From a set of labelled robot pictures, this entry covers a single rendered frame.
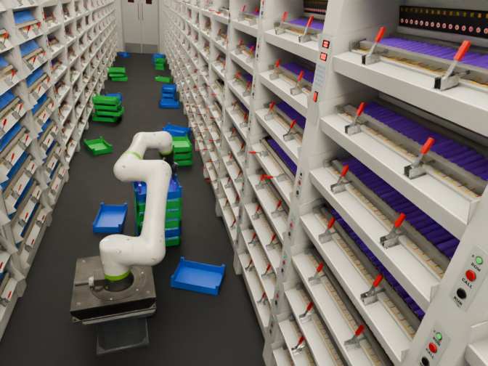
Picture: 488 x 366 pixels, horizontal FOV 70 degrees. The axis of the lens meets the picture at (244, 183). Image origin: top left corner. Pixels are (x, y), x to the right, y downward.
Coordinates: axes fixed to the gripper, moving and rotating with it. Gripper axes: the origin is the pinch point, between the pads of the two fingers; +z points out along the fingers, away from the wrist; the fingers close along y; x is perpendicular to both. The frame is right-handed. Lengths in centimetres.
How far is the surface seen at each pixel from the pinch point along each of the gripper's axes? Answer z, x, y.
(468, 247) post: -135, -106, 109
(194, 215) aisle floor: 57, 5, 10
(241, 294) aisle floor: 25, -65, 63
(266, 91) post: -78, 3, 61
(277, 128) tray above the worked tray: -82, -25, 70
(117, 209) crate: 50, -6, -51
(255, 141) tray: -55, -9, 59
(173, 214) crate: 14.8, -22.2, 6.7
